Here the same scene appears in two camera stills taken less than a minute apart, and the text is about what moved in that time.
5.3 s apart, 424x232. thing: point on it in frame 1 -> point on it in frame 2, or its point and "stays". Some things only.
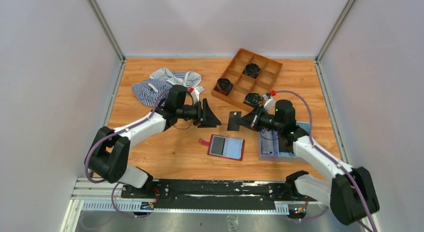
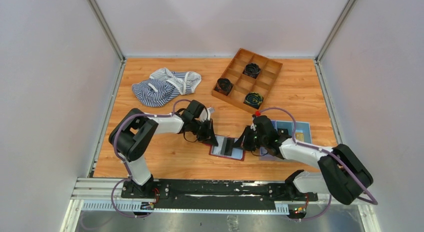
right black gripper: [253, 118] -> [250, 139]
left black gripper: [202, 112] -> [207, 133]
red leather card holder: [225, 147] stays
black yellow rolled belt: [254, 98] stays
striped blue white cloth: [154, 91] stays
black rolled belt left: [223, 85] stays
